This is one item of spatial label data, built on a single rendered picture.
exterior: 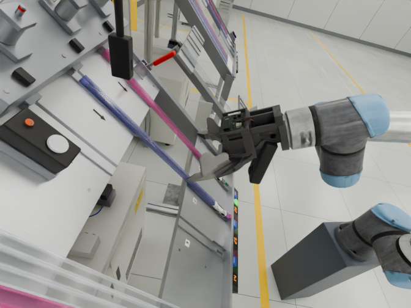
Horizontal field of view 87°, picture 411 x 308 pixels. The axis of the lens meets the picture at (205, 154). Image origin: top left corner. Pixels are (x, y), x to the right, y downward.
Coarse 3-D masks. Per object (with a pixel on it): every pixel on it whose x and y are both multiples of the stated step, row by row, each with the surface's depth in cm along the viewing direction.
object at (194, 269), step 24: (192, 168) 59; (192, 192) 55; (216, 192) 66; (192, 216) 52; (216, 216) 61; (192, 240) 49; (216, 240) 57; (168, 264) 41; (192, 264) 46; (216, 264) 53; (168, 288) 38; (192, 288) 43; (216, 288) 50
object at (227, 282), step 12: (228, 180) 75; (228, 192) 71; (228, 204) 68; (228, 228) 62; (228, 240) 59; (228, 252) 57; (228, 264) 55; (228, 276) 52; (228, 288) 51; (228, 300) 49
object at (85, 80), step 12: (84, 84) 38; (96, 96) 40; (108, 108) 41; (132, 120) 44; (144, 132) 46; (156, 144) 48; (168, 156) 50; (180, 168) 52; (204, 192) 57; (228, 216) 64
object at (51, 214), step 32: (96, 64) 43; (64, 96) 35; (128, 96) 48; (64, 128) 33; (96, 128) 38; (128, 128) 44; (0, 160) 25; (96, 160) 35; (0, 192) 24; (32, 192) 26; (64, 192) 30; (96, 192) 33; (0, 224) 23; (32, 224) 25; (64, 224) 28; (64, 256) 27
